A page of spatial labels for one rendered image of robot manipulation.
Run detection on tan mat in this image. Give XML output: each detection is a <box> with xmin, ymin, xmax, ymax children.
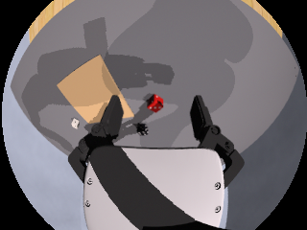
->
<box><xmin>57</xmin><ymin>55</ymin><xmax>134</xmax><ymax>124</ymax></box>

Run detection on red die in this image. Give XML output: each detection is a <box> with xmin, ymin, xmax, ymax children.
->
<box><xmin>147</xmin><ymin>94</ymin><xmax>163</xmax><ymax>113</ymax></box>

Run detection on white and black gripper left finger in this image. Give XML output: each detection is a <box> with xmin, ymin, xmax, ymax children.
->
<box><xmin>68</xmin><ymin>95</ymin><xmax>124</xmax><ymax>183</ymax></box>

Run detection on black die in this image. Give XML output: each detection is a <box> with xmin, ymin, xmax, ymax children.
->
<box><xmin>137</xmin><ymin>124</ymin><xmax>148</xmax><ymax>136</ymax></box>

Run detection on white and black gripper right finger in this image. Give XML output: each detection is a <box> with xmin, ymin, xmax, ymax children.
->
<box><xmin>190</xmin><ymin>95</ymin><xmax>245</xmax><ymax>188</ymax></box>

